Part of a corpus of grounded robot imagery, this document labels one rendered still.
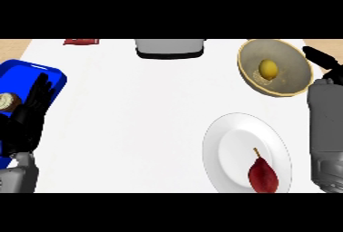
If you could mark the yellow lemon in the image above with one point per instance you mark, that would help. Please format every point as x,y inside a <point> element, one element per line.
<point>268,69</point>

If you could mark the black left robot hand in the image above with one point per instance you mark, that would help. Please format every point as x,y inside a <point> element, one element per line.
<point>27,117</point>

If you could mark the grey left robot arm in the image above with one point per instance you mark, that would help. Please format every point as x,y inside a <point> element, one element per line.
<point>18,175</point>

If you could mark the red object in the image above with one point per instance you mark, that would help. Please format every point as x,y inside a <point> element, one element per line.
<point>81,41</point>

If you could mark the blue tray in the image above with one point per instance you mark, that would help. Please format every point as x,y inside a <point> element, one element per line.
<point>18,75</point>

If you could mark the grey appliance with black base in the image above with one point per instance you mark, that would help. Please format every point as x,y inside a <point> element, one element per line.
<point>168,48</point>

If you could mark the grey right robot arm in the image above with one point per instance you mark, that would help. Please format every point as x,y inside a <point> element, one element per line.
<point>325,130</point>

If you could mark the white plate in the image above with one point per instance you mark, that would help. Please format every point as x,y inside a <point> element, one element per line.
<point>236,145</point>

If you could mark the brown cupcake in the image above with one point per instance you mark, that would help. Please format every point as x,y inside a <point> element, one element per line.
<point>7,101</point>

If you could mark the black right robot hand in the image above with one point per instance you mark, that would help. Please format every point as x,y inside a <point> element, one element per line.
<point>325,60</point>

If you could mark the tan bowl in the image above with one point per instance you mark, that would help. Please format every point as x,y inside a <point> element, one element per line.
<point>285,78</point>

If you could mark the dark red pear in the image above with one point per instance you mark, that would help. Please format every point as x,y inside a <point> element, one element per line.
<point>263,176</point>

